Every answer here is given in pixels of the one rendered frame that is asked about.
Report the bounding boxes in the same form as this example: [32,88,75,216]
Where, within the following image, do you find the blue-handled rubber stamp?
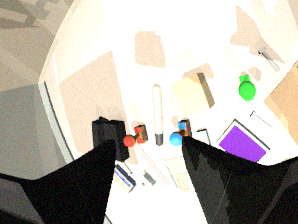
[169,120,193,147]

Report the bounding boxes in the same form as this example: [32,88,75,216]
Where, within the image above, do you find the red-topped rubber stamp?
[124,125,148,147]

